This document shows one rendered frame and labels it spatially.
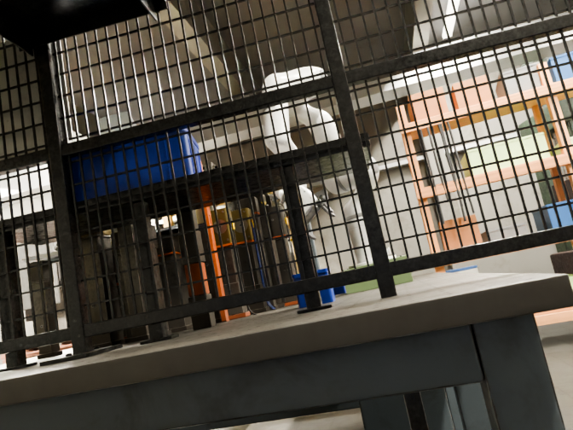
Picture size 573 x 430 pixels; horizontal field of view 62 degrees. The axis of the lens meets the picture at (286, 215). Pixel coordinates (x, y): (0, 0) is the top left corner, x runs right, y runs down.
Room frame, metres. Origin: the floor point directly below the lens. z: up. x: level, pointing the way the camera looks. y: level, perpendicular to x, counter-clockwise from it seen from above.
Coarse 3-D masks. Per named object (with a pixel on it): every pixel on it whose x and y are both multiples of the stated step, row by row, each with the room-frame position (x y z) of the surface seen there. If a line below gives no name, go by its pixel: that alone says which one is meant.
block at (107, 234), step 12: (84, 240) 1.27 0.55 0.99; (96, 240) 1.27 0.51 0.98; (108, 240) 1.33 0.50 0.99; (84, 252) 1.27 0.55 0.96; (108, 252) 1.32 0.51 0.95; (84, 264) 1.27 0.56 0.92; (96, 264) 1.27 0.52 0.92; (108, 264) 1.31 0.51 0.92; (96, 300) 1.27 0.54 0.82; (96, 312) 1.27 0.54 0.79; (108, 312) 1.28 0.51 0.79; (96, 336) 1.27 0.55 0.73; (108, 336) 1.27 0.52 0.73; (120, 336) 1.32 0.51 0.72
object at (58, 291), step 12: (24, 252) 7.42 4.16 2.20; (24, 264) 7.42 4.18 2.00; (24, 276) 7.42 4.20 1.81; (60, 276) 7.49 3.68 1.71; (24, 288) 7.42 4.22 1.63; (60, 288) 7.57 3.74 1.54; (24, 300) 7.42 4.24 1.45; (60, 300) 7.44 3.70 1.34; (60, 312) 7.71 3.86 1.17; (60, 324) 7.71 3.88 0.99
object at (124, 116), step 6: (114, 114) 1.30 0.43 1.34; (120, 114) 1.30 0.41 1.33; (126, 114) 1.30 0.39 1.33; (102, 120) 1.31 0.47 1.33; (114, 120) 1.30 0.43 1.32; (120, 120) 1.30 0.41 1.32; (126, 120) 1.30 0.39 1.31; (132, 120) 1.29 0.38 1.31; (102, 126) 1.31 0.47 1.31; (126, 126) 1.30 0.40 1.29; (102, 132) 1.31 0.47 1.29
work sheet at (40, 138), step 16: (16, 48) 1.03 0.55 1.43; (0, 64) 1.04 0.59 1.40; (32, 64) 1.03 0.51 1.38; (0, 80) 1.04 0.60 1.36; (16, 80) 1.04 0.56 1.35; (32, 80) 1.03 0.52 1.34; (64, 80) 1.02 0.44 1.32; (16, 96) 1.04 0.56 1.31; (32, 96) 1.03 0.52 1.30; (16, 112) 1.04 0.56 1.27; (0, 128) 1.04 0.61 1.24; (16, 128) 1.04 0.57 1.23; (0, 144) 1.04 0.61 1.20; (16, 144) 1.04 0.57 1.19; (32, 144) 1.03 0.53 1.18
